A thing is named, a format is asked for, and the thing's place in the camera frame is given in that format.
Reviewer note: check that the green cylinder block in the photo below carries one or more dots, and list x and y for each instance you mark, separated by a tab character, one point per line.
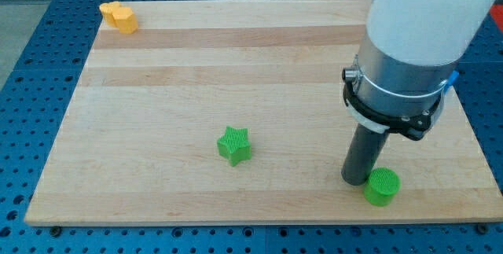
381	187

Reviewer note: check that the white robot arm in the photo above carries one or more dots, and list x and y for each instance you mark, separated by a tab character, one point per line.
409	51

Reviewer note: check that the wooden board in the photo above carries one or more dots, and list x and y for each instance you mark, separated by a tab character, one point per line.
138	143

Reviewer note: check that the green star block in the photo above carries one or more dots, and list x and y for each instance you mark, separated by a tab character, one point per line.
234	145

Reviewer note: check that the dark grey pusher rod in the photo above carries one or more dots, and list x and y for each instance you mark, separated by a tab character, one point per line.
365	148

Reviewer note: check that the yellow hexagon block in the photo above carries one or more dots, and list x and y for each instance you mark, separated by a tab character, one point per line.
125	20

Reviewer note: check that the yellow heart block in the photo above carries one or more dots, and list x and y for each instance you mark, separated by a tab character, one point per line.
106	10

